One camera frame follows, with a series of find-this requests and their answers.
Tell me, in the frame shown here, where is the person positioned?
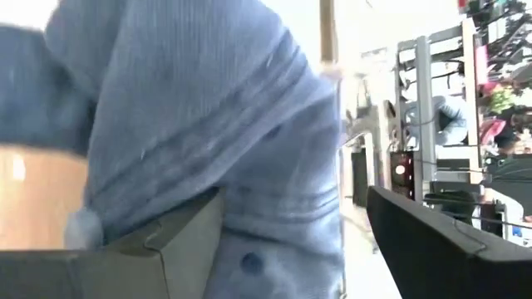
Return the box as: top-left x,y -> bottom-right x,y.
431,95 -> 470,146

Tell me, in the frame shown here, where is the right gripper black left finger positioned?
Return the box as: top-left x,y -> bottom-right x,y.
76,186 -> 228,299

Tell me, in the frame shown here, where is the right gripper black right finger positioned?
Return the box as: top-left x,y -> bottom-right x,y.
365,185 -> 532,299

